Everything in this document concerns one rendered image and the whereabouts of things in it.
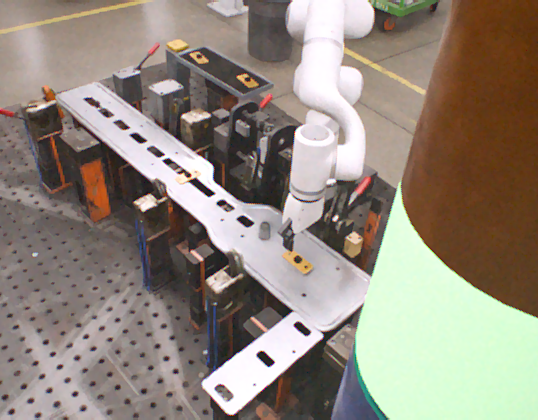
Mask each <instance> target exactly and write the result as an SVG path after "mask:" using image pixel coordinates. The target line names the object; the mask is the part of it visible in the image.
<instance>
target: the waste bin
mask: <svg viewBox="0 0 538 420"><path fill-rule="evenodd" d="M293 1H294V0H243V6H247V7H248V51H249V53H250V55H252V56H253V57H254V58H256V59H261V60H265V61H280V60H284V59H288V58H289V56H290V55H291V53H292V49H293V42H294V40H293V39H292V37H291V36H290V35H289V31H288V29H287V26H286V13H287V10H288V7H289V4H290V3H292V2H293Z"/></svg>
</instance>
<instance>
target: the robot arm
mask: <svg viewBox="0 0 538 420"><path fill-rule="evenodd" d="M373 23H374V11H373V8H372V6H371V5H370V4H369V2H368V1H367V0H294V1H293V2H292V3H290V4H289V7H288V10H287V13H286V26H287V29H288V31H289V35H290V36H291V37H292V39H293V40H295V41H296V42H298V43H299V44H300V45H301V46H302V47H303V50H302V60H301V63H300V66H299V67H298V68H297V69H296V71H295V73H294V75H293V79H292V90H293V92H294V94H295V95H296V96H297V97H298V98H300V103H301V104H302V105H303V106H305V107H307V108H309V109H311V110H309V112H308V113H307V116H306V123H305V125H303V126H301V127H300V128H299V129H298V130H297V131H296V132H295V139H294V147H293V156H292V164H291V173H290V192H291V193H290V194H289V196H288V198H287V201H286V205H285V208H284V213H283V218H282V226H281V227H280V229H279V230H278V232H277V233H278V234H279V236H280V237H281V238H282V239H283V243H282V246H283V247H284V248H285V249H286V250H289V251H290V252H292V251H293V246H294V239H293V238H294V237H295V235H296V233H299V232H301V230H303V229H306V228H308V229H309V230H310V231H312V233H314V234H315V235H317V234H318V232H319V227H320V223H319V222H321V221H322V219H323V218H322V217H323V214H324V212H325V210H324V209H325V208H326V207H327V205H328V202H327V201H325V200H324V194H325V191H326V185H330V184H333V183H335V182H336V181H335V180H344V181H354V180H357V179H358V178H359V177H360V176H361V175H362V174H363V169H364V164H365V154H364V153H365V133H364V125H363V123H362V121H361V119H360V117H359V115H358V114H357V112H356V111H355V110H354V109H353V107H352V106H353V104H354V103H355V102H356V101H358V99H359V98H360V96H361V94H362V91H363V79H362V75H361V73H360V72H359V71H357V70H356V69H353V68H350V67H343V66H341V61H342V59H343V52H344V44H343V39H359V38H361V37H364V36H366V35H367V34H368V33H370V30H371V29H372V26H373ZM339 126H340V127H341V128H342V129H343V132H344V135H345V144H344V145H337V144H338V135H339ZM290 226H291V227H290ZM289 229H290V230H291V231H292V233H291V235H289V234H287V233H288V231H289Z"/></svg>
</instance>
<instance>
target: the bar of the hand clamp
mask: <svg viewBox="0 0 538 420"><path fill-rule="evenodd" d="M335 181H336V184H337V188H336V192H335V195H334V198H333V204H332V207H331V210H330V214H329V217H328V219H327V223H326V224H327V225H330V224H332V223H333V221H332V217H334V216H335V214H336V213H338V214H339V215H338V218H337V221H336V224H335V227H334V229H335V230H337V226H338V224H339V222H340V221H341V220H343V219H344V216H345V213H346V210H347V207H348V204H349V201H350V198H351V196H352V193H353V189H354V184H355V181H356V180H354V181H344V180H335Z"/></svg>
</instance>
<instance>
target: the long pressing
mask: <svg viewBox="0 0 538 420"><path fill-rule="evenodd" d="M87 97H91V98H92V99H93V100H95V101H99V102H100V104H101V106H102V107H101V108H99V109H97V108H96V106H91V105H89V104H87V102H86V101H85V100H84V99H85V98H87ZM56 99H57V101H58V103H59V105H60V107H62V108H64V109H65V110H66V111H67V112H68V113H69V114H70V115H71V116H73V117H75V118H76V119H77V121H78V122H80V123H81V124H82V125H84V126H86V128H87V129H88V130H89V131H91V132H92V133H93V134H94V135H96V136H97V137H98V138H99V139H100V140H102V141H103V142H104V144H107V145H108V146H109V147H110V148H111V149H113V151H114V152H115V153H116V154H119V155H120V156H121V157H122V158H123V159H124V160H125V161H126V162H127V163H129V164H131V165H132V167H134V168H135V169H136V170H137V171H138V172H140V173H141V174H142V175H143V176H145V177H146V178H147V179H148V180H149V181H151V182H152V179H153V178H155V177H156V176H160V177H161V178H162V180H163V181H164V182H165V184H166V185H167V191H168V194H169V196H170V198H172V200H173V201H174V202H175V203H177V204H178V205H179V206H180V207H182V208H183V209H184V210H185V211H186V212H188V213H189V214H190V215H191V216H192V217H194V218H195V219H196V220H197V221H199V222H200V223H201V224H202V225H203V227H204V228H206V230H207V233H208V235H209V238H210V239H211V241H212V243H213V244H214V246H215V247H216V248H217V249H219V250H221V251H222V252H223V253H224V254H225V255H226V251H227V250H230V249H231V248H232V247H233V246H235V247H236V248H237V249H238V250H240V251H241V252H242V253H243V255H244V262H245V267H246V271H247V274H249V275H250V276H251V277H252V278H253V279H254V280H256V281H257V282H258V283H259V284H261V285H262V286H263V287H264V288H265V289H266V290H268V292H269V293H271V294H273V295H274V296H275V297H276V298H277V299H278V300H279V301H280V302H281V303H283V304H284V305H286V306H287V307H288V308H289V309H290V310H291V311H292V312H297V313H298V314H300V315H301V316H302V317H303V318H305V319H306V320H307V321H308V322H309V323H311V324H312V325H313V326H314V327H315V328H317V329H318V330H319V331H320V332H321V333H331V332H333V331H335V330H336V329H337V328H338V327H340V326H341V325H342V323H344V322H345V321H347V320H348V319H349V318H350V317H351V316H352V315H353V314H354V313H355V312H357V311H358V310H360V309H361V308H362V307H363V305H364V302H365V299H366V296H367V292H368V290H369V287H370V283H371V281H372V277H370V276H369V275H368V274H366V273H365V272H364V271H362V270H360V269H359V268H358V267H356V266H355V265H354V264H353V263H352V262H350V261H349V260H346V259H345V258H344V257H343V256H342V255H340V254H339V253H338V252H336V251H335V250H333V249H332V248H330V247H329V246H328V245H326V244H325V243H323V241H322V240H320V239H317V238H316V237H315V236H313V235H312V233H310V232H309V231H307V230H306V229H303V230H301V232H299V233H296V235H295V237H294V238H293V239H294V246H293V250H294V251H296V252H297V253H298V254H300V255H301V257H303V258H304V259H305V260H307V261H309V262H311V263H312V265H313V268H312V269H311V270H310V271H309V272H306V273H303V272H301V271H300V270H298V269H297V268H296V267H295V266H293V265H292V264H291V263H290V262H289V261H287V260H285V259H284V258H283V257H282V254H283V253H285V252H286V251H288V250H286V249H285V248H284V247H283V246H282V243H283V239H282V238H281V237H280V236H279V234H278V233H277V232H278V230H279V229H280V227H281V226H282V218H283V213H282V212H280V211H279V209H277V208H276V207H272V206H270V205H262V204H246V203H242V202H240V201H238V200H237V199H236V198H235V197H234V196H231V195H230V194H229V193H227V192H226V191H225V190H224V189H223V188H222V187H220V186H219V185H216V184H215V183H214V166H213V165H212V164H211V163H208V162H207V161H205V160H204V159H203V158H202V157H201V156H199V155H198V154H197V153H194V152H193V151H192V150H191V149H189V148H188V147H187V146H185V145H184V144H183V143H182V142H179V141H178V140H177V139H175V138H174V137H173V136H172V135H171V134H169V133H168V132H165V131H164V130H163V129H162V128H161V127H159V126H158V125H157V124H155V123H154V122H152V121H151V120H149V119H148V118H147V117H145V116H144V115H143V114H142V113H140V112H138V111H137V110H135V109H134V107H132V106H131V105H130V104H128V103H125V101H124V100H122V99H121V98H120V97H118V96H117V95H115V94H114V93H112V92H111V91H110V90H108V89H107V88H106V87H105V86H104V85H101V84H99V83H97V82H92V83H90V84H88V85H85V86H79V87H77V88H74V89H71V90H69V91H66V92H63V93H60V94H59V95H57V96H56ZM101 109H106V110H107V111H108V112H110V113H111V114H114V116H113V117H110V118H106V117H105V116H104V115H103V114H100V113H99V112H98V110H101ZM86 111H87V112H86ZM116 121H122V122H123V123H125V124H126V125H127V126H128V127H130V129H128V130H125V131H123V130H121V129H120V128H119V127H118V126H116V125H115V124H114V122H116ZM140 126H143V127H140ZM133 133H138V134H139V135H141V136H142V137H143V139H145V140H146V141H147V142H146V143H137V142H136V141H135V140H133V138H132V137H131V136H130V135H131V134H133ZM152 146H154V147H155V148H157V149H158V150H159V151H161V152H162V153H164V154H165V155H164V156H162V157H161V158H157V157H156V156H154V155H153V154H152V153H150V152H149V151H148V150H147V148H150V147H152ZM167 158H169V159H171V160H172V161H173V162H174V163H176V164H178V165H179V166H181V167H182V168H183V169H184V170H185V171H186V172H188V171H190V170H192V169H193V168H196V169H197V170H199V171H200V172H201V173H202V174H201V175H199V176H197V177H195V178H193V179H197V180H198V181H200V182H201V183H202V184H203V185H205V186H206V187H208V188H209V189H210V190H212V191H213V192H214V194H215V195H214V196H212V197H207V196H204V195H203V193H201V192H200V191H199V190H198V189H196V188H195V187H194V186H193V185H191V184H190V183H189V181H188V182H186V183H184V184H182V185H180V184H179V183H177V182H176V181H175V180H174V177H176V176H178V175H179V174H177V173H175V172H174V171H173V170H172V169H171V168H170V167H169V166H167V165H166V164H164V163H162V161H163V160H165V159H167ZM152 164H153V165H152ZM222 200H224V201H225V202H226V203H228V204H229V205H230V206H232V207H234V210H232V211H230V212H225V210H224V209H222V208H221V207H219V206H217V205H216V204H217V203H218V202H220V201H222ZM242 216H244V217H246V218H248V219H249V220H251V221H252V222H253V223H254V225H253V226H251V227H250V228H246V227H245V226H243V225H242V224H241V223H240V222H238V221H237V218H240V217H242ZM221 219H224V221H221ZM264 221H267V222H268V223H269V225H270V238H269V239H268V240H261V239H259V238H258V230H259V226H260V224H261V223H262V222H264ZM242 235H243V236H244V237H243V238H242V237H241V236H242ZM226 256H227V255H226ZM337 268H339V269H340V271H337V270H336V269H337ZM302 294H306V296H305V297H303V296H302Z"/></svg>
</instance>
